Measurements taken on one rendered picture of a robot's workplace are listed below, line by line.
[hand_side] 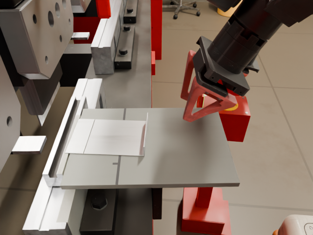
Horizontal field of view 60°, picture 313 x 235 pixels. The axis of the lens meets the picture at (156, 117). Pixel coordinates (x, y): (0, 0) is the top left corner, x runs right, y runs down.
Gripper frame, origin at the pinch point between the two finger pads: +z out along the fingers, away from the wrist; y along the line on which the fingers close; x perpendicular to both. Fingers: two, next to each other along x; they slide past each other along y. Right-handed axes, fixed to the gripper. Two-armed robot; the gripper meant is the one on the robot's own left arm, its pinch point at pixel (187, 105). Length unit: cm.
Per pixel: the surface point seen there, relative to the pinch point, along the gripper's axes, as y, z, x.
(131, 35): -64, 21, -5
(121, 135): 0.4, 10.9, -6.5
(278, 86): -165, 44, 141
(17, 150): 4.2, 18.7, -21.1
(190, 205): -41, 77, 56
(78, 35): -41.0, 18.9, -21.3
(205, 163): 6.4, 4.4, 5.6
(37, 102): 6.6, 5.1, -20.3
